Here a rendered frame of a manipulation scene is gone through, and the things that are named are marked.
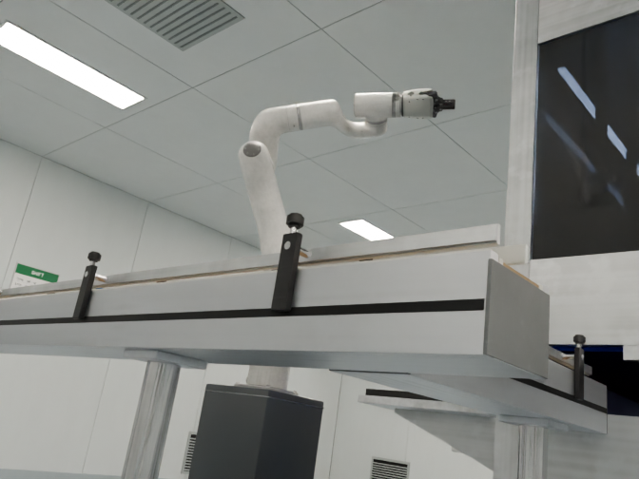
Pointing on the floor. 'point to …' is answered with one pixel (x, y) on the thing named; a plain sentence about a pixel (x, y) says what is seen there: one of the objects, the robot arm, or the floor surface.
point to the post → (520, 183)
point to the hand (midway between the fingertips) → (449, 104)
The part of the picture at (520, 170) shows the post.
